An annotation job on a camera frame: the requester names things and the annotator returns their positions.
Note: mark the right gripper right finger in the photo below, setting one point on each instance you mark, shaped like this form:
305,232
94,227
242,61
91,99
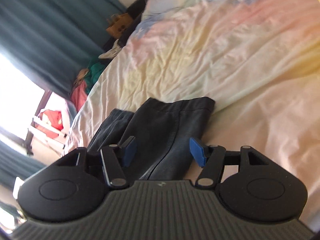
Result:
211,160

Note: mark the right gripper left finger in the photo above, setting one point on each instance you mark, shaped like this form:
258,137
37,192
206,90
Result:
116,157

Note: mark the black pants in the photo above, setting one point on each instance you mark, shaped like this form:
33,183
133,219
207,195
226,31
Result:
162,132

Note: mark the pile of colourful clothes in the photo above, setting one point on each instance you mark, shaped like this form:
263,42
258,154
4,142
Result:
89,76

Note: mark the red garment on hanger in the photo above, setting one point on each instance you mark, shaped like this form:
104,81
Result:
54,118

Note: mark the teal curtain left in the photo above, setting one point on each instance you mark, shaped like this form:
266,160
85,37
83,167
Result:
14,164

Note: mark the teal curtain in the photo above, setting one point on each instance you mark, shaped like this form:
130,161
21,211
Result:
50,41
14,164

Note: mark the pastel bed duvet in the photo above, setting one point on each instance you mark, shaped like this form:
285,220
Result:
259,61

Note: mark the brown paper bag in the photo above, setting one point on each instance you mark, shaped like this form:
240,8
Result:
117,24

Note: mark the teal curtain right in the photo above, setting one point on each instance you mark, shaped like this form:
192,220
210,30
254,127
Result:
50,41

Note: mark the window frame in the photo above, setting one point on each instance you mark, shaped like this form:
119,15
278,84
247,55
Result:
26,143

